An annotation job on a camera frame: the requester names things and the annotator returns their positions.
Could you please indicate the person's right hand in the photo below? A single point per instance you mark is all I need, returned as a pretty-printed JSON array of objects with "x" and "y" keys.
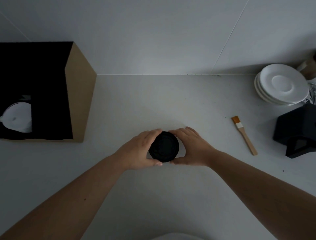
[{"x": 197, "y": 152}]

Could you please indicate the person's left hand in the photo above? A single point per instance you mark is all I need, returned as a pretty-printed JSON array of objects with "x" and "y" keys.
[{"x": 134, "y": 153}]

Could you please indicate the person's left thumb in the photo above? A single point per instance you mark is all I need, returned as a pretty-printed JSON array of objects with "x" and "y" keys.
[{"x": 155, "y": 163}]

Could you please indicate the person's right thumb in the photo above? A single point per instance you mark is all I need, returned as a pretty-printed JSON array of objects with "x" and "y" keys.
[{"x": 176, "y": 162}]

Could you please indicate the black round jar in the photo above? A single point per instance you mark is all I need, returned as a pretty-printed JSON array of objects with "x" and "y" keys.
[{"x": 164, "y": 147}]

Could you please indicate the person's right forearm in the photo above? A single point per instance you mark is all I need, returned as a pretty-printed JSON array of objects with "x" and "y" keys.
[{"x": 266, "y": 192}]

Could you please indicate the person's left forearm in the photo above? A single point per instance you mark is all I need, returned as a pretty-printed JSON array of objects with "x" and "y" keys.
[{"x": 66, "y": 200}]

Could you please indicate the wooden brush with orange bristles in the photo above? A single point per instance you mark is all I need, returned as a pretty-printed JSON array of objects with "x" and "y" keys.
[{"x": 245, "y": 135}]

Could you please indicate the cardboard box with black inside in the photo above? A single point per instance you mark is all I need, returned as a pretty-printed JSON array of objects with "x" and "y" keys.
[{"x": 80, "y": 94}]

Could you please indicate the white saucer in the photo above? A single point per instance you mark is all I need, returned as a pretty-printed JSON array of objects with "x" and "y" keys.
[
  {"x": 255, "y": 91},
  {"x": 284, "y": 82},
  {"x": 257, "y": 85}
]

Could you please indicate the black angular appliance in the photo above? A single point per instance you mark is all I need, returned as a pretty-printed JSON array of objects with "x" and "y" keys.
[{"x": 295, "y": 126}]

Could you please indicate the silver foil packet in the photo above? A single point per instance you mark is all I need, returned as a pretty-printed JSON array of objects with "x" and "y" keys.
[{"x": 312, "y": 94}]

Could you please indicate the brown paper bag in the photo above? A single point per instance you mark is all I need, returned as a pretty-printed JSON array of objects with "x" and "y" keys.
[{"x": 309, "y": 70}]

